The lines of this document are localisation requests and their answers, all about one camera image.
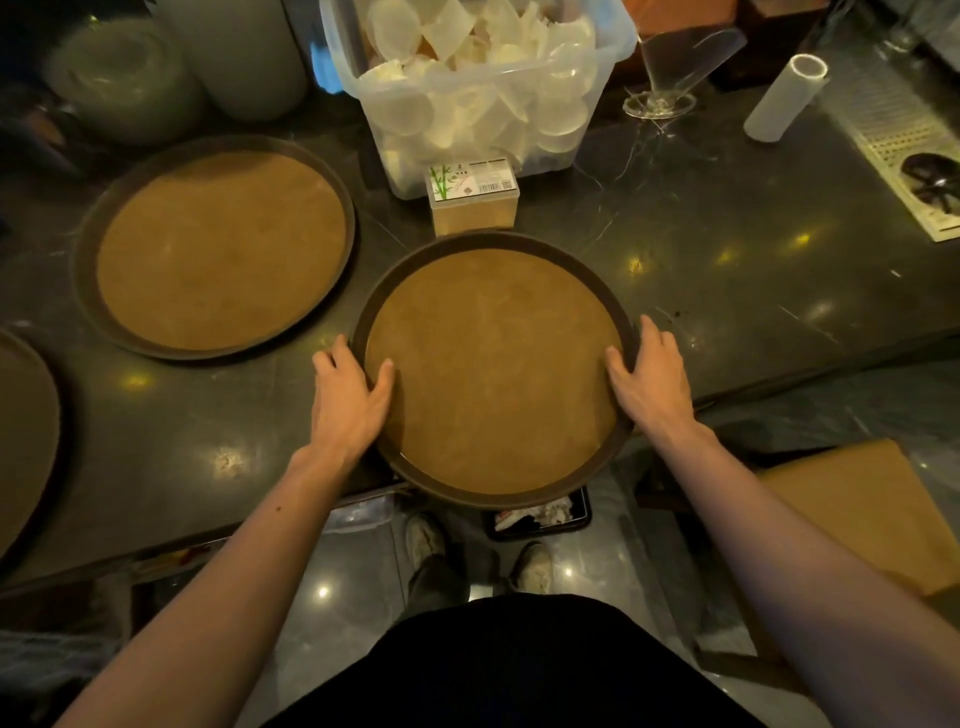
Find person's shoe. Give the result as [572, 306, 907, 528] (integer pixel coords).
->
[510, 541, 557, 595]
[404, 513, 449, 573]

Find person's dark trousers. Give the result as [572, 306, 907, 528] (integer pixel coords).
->
[401, 553, 472, 625]

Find person's left hand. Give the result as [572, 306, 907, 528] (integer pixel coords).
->
[307, 335, 396, 471]

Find pile of white plastic cups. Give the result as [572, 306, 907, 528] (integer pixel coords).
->
[354, 0, 601, 189]

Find person's black shirt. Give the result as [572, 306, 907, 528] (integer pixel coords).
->
[261, 594, 768, 728]

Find clear plastic storage bin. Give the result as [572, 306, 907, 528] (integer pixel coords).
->
[318, 0, 639, 202]

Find person's left forearm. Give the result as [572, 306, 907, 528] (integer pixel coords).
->
[56, 444, 357, 728]

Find round brown serving tray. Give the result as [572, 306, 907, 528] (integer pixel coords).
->
[71, 135, 357, 363]
[0, 328, 65, 564]
[351, 230, 641, 512]

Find person's right hand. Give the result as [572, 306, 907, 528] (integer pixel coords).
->
[604, 315, 706, 446]

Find black waste bin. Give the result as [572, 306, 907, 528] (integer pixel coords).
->
[482, 485, 594, 543]

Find clear toothpick box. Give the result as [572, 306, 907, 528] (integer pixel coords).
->
[425, 158, 522, 239]

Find person's right forearm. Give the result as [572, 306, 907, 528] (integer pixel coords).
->
[652, 420, 960, 728]

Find clear acrylic stand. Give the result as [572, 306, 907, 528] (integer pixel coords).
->
[621, 28, 749, 122]

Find person's left shoe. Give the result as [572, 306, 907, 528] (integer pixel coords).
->
[404, 513, 449, 573]

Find stack of clear lids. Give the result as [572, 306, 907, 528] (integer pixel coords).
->
[41, 16, 209, 148]

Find white paper roll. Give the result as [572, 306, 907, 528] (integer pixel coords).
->
[742, 53, 830, 144]

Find black glass rinser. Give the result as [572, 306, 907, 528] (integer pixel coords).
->
[900, 152, 960, 216]

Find dark wooden box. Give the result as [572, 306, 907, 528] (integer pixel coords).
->
[712, 0, 832, 93]

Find metal drain grate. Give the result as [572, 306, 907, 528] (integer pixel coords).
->
[817, 41, 960, 244]

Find white cylindrical container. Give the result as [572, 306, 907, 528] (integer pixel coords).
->
[152, 0, 311, 124]

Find person's right shoe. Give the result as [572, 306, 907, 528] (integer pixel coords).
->
[510, 541, 557, 595]

